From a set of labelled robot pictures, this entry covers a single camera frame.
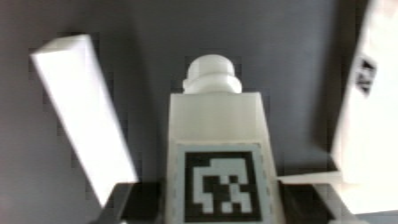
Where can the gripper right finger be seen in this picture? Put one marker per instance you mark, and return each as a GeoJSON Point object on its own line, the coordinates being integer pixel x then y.
{"type": "Point", "coordinates": [314, 204]}

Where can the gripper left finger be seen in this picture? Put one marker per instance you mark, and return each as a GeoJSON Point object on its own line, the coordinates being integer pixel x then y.
{"type": "Point", "coordinates": [133, 206]}

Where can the white square table top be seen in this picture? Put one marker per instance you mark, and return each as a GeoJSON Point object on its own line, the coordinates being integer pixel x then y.
{"type": "Point", "coordinates": [365, 146]}

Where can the white table leg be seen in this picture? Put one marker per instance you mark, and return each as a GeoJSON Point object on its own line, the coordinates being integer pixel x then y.
{"type": "Point", "coordinates": [223, 188]}

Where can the white U-shaped obstacle fence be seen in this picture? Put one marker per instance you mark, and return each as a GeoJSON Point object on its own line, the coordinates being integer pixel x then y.
{"type": "Point", "coordinates": [72, 77]}

